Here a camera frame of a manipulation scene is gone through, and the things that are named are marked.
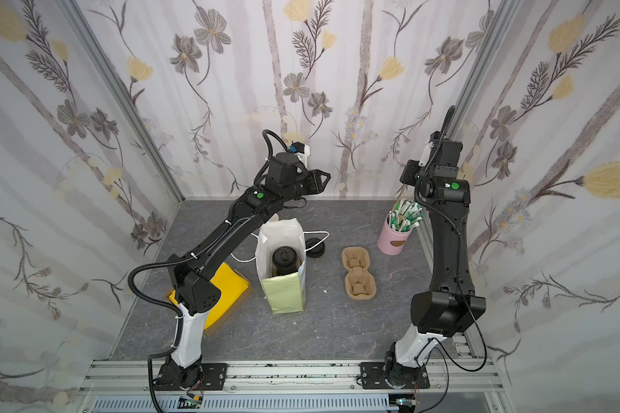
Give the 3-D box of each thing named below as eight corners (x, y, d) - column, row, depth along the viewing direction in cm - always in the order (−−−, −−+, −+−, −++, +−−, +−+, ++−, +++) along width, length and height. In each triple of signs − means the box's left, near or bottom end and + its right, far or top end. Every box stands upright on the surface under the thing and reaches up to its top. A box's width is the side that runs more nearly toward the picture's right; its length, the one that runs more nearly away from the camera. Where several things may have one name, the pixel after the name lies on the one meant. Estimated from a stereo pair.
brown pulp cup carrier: (345, 301, 91) (346, 296, 87) (341, 252, 104) (342, 246, 100) (375, 301, 91) (377, 296, 87) (367, 252, 104) (369, 246, 100)
